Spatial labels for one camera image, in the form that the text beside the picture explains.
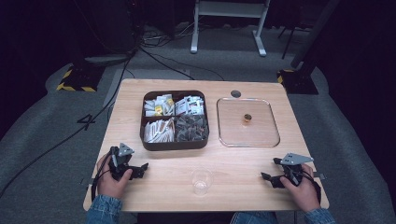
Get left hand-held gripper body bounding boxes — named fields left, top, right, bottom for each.
left=108, top=142, right=140, bottom=182

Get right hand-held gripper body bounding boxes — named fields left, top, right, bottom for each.
left=273, top=151, right=315, bottom=188

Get person's left hand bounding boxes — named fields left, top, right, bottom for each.
left=96, top=153, right=134, bottom=200

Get person's right hand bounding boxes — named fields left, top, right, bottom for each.
left=279, top=163, right=322, bottom=213

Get brown four-compartment tray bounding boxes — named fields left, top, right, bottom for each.
left=139, top=90, right=210, bottom=152

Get pile of white orange stick packets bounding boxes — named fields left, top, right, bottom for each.
left=143, top=117, right=176, bottom=144

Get person's denim legs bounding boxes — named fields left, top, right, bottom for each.
left=229, top=211, right=278, bottom=224

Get clear square plastic tray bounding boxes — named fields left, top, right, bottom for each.
left=216, top=97, right=281, bottom=148

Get clear plastic cup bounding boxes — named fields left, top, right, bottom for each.
left=190, top=167, right=215, bottom=197

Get pile of grey pyramid tea bags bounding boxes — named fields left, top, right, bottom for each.
left=175, top=114, right=209, bottom=143

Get pile of white yellow packets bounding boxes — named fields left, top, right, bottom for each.
left=143, top=93, right=176, bottom=118

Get pile of white red-label packets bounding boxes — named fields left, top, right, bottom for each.
left=175, top=95, right=205, bottom=117

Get black yellow striped stand base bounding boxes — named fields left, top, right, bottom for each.
left=55, top=63, right=106, bottom=93
left=276, top=67, right=319, bottom=95

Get grey metal pole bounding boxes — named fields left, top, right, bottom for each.
left=290, top=0, right=342, bottom=70

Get white metal stand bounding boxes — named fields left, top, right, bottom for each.
left=190, top=0, right=272, bottom=58

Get right hand-held gripper black cable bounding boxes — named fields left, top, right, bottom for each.
left=299, top=169, right=322, bottom=204

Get hand-held gripper black cable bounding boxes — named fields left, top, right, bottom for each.
left=91, top=151, right=114, bottom=202
left=299, top=169, right=322, bottom=204

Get left hand-held gripper black cable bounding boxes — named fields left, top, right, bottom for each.
left=91, top=151, right=114, bottom=202

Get long black floor cable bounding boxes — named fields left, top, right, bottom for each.
left=0, top=46, right=138, bottom=200

